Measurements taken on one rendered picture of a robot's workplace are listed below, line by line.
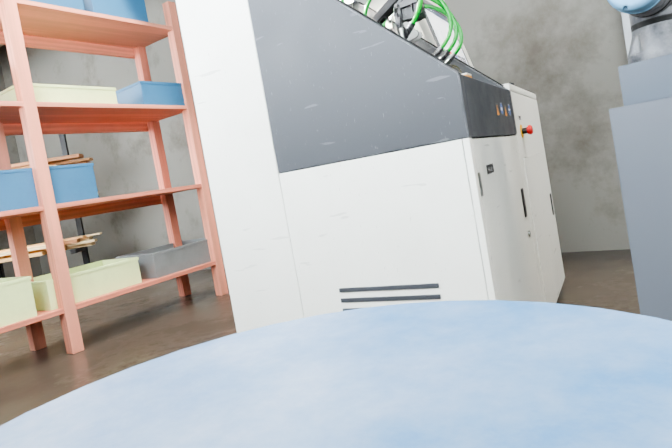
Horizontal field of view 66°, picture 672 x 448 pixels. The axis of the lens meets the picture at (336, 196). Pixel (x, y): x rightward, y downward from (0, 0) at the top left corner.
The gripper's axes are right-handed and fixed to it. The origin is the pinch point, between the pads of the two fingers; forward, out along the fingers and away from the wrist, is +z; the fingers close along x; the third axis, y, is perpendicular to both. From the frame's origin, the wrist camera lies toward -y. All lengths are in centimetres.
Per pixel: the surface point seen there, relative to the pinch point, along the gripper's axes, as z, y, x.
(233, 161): 26, -51, -33
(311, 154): 28.6, -22.1, -32.6
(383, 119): 23.4, 1.7, -32.6
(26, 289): 68, -239, 0
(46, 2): -101, -238, 45
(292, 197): 40, -31, -33
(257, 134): 19, -40, -33
